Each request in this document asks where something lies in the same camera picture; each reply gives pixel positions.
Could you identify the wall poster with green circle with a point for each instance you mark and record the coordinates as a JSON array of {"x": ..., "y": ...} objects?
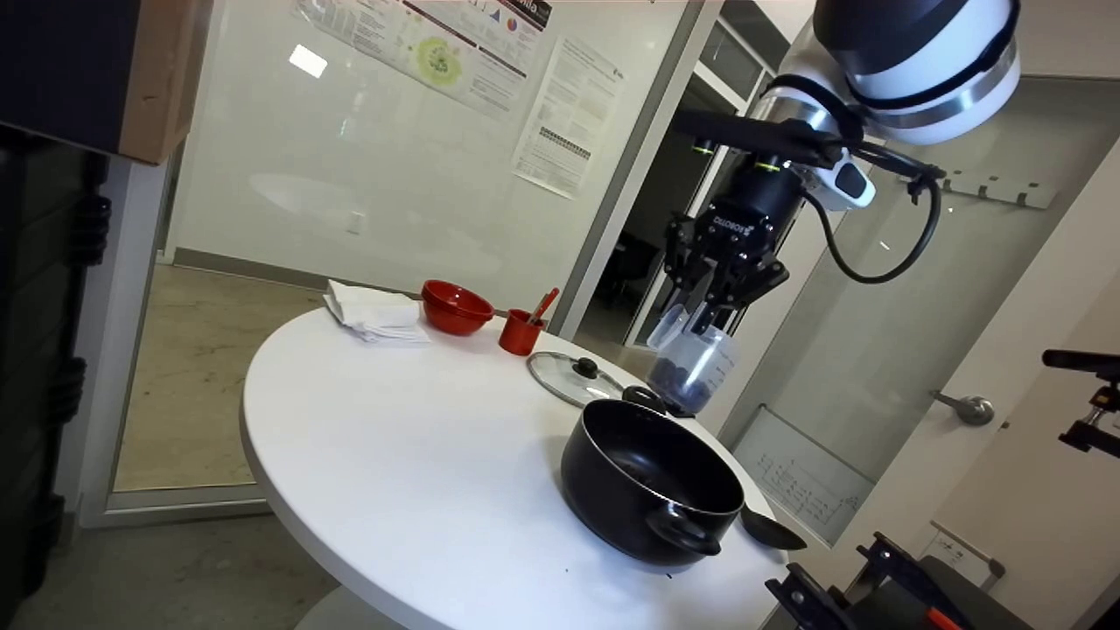
[{"x": 441, "y": 55}]

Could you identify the wall coat hook rail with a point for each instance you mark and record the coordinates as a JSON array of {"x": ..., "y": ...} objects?
[{"x": 990, "y": 192}]

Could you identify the white text notice sheet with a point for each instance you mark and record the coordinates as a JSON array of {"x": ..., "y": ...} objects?
[{"x": 573, "y": 117}]

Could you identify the small coffee beans heap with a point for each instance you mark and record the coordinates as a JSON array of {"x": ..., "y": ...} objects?
[{"x": 674, "y": 382}]

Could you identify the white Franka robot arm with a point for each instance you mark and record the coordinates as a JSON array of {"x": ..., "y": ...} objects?
[{"x": 921, "y": 58}]

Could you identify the white cloth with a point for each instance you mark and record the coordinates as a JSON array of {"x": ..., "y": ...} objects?
[{"x": 368, "y": 310}]

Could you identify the black cabinet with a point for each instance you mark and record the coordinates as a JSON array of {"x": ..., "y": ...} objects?
[{"x": 41, "y": 350}]

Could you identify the clear plastic measuring cup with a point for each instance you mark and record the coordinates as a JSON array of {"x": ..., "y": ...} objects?
[{"x": 704, "y": 369}]

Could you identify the red bowl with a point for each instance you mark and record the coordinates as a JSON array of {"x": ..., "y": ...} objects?
[{"x": 455, "y": 310}]

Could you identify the red mug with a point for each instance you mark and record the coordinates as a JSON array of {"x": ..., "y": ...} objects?
[{"x": 520, "y": 335}]

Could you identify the glass pot lid black knob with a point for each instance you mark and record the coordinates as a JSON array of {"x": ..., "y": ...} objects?
[{"x": 562, "y": 376}]

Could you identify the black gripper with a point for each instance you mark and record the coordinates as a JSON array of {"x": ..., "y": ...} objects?
[{"x": 745, "y": 221}]

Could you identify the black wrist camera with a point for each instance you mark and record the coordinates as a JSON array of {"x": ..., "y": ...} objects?
[{"x": 745, "y": 133}]

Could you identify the black tripod camera mount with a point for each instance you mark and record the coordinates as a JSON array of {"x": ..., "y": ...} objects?
[{"x": 1089, "y": 404}]

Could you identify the black orange bar clamp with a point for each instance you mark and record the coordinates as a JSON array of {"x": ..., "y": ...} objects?
[
  {"x": 912, "y": 578},
  {"x": 807, "y": 597}
]

